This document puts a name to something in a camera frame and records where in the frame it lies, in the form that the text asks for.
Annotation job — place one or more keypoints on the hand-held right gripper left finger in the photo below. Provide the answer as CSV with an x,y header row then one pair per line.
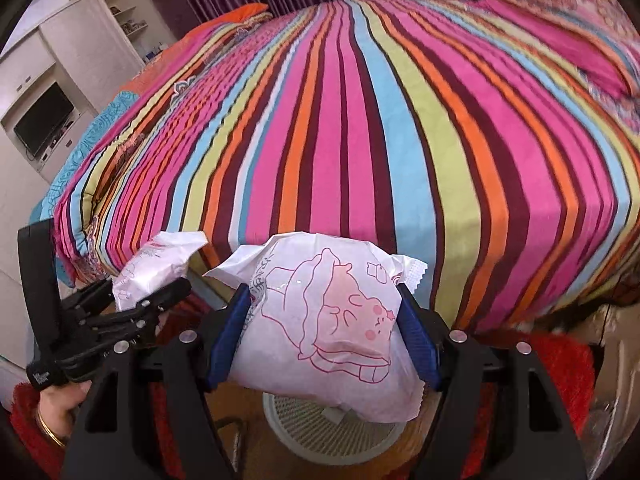
x,y
227,340

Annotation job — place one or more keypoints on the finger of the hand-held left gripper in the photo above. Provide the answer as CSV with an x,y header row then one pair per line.
x,y
145,315
87,300

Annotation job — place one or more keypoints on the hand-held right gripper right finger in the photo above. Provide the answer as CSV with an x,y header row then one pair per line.
x,y
417,345

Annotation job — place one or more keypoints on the white pink-print wrapper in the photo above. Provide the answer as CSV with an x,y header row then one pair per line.
x,y
145,275

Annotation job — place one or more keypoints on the white wrapper with pink cartoon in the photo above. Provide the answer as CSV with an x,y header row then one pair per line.
x,y
325,320

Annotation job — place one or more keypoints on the person's left hand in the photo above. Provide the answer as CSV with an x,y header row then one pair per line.
x,y
62,405

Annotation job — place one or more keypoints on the red shaggy rug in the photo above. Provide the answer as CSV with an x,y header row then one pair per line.
x,y
565,375

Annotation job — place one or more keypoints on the black television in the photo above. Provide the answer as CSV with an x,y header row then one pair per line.
x,y
42,117

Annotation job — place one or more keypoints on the clear plastic bag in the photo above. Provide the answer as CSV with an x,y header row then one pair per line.
x,y
617,385

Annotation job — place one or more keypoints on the striped colourful bedsheet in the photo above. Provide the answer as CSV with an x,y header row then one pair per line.
x,y
375,135

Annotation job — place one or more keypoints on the orange patterned blanket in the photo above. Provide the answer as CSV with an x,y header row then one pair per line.
x,y
220,22

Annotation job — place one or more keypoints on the pink patterned pillow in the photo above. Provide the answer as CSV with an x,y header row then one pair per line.
x,y
580,20

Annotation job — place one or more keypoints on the white wall cabinet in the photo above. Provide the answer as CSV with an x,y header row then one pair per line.
x,y
65,45

